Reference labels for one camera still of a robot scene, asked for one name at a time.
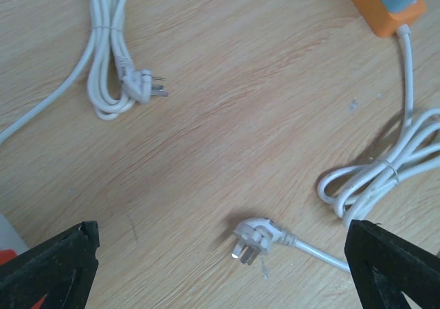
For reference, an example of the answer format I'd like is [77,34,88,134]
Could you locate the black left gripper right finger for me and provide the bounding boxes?
[344,220,439,308]

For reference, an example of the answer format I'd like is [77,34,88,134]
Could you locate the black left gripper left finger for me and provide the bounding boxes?
[1,221,100,308]

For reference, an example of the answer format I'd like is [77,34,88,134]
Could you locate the orange power strip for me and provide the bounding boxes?
[335,0,428,39]

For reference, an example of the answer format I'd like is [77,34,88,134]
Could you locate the red cube socket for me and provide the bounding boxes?
[0,249,17,265]

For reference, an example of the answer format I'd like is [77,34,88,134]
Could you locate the white power strip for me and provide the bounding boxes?
[0,214,29,255]

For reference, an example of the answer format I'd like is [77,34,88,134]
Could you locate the white cable of orange strip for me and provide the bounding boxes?
[231,23,440,273]

